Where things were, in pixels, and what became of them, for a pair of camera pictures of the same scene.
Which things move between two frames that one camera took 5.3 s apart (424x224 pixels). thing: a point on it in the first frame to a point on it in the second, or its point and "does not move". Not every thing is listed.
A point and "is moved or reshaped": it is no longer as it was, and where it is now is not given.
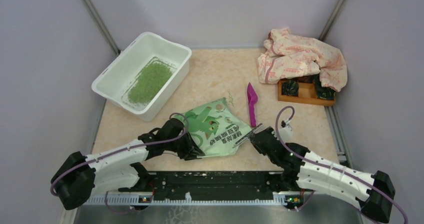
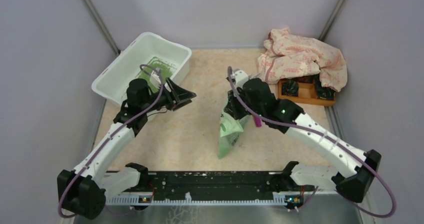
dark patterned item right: (324, 93) does not move
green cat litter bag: (215, 127) is moved or reshaped
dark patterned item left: (290, 87) does not move
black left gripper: (192, 151) to (179, 94)
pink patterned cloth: (287, 55) does not move
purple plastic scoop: (252, 99) is moved or reshaped
